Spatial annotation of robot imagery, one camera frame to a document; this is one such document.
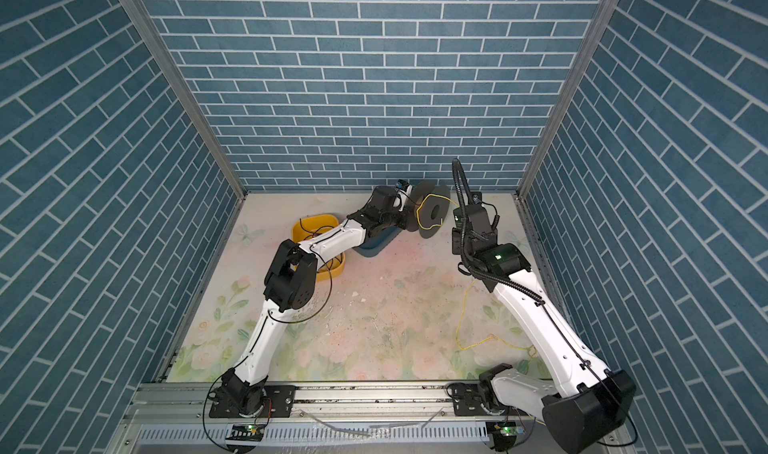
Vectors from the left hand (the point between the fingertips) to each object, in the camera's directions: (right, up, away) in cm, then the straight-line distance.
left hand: (412, 209), depth 100 cm
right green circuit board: (+22, -54, -29) cm, 65 cm away
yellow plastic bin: (-38, -6, +7) cm, 39 cm away
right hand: (+13, -5, -24) cm, 28 cm away
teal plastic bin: (-12, -11, -1) cm, 16 cm away
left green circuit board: (-42, -55, -28) cm, 75 cm away
